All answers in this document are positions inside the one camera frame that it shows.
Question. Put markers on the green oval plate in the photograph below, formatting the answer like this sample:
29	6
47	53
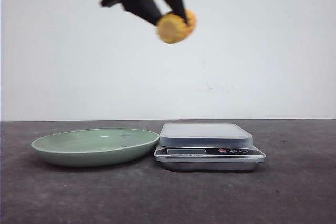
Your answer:
95	147

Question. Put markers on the silver digital kitchen scale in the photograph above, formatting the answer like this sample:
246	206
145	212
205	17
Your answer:
207	146

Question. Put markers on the yellow corn cob piece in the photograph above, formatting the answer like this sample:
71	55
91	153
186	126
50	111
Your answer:
172	28

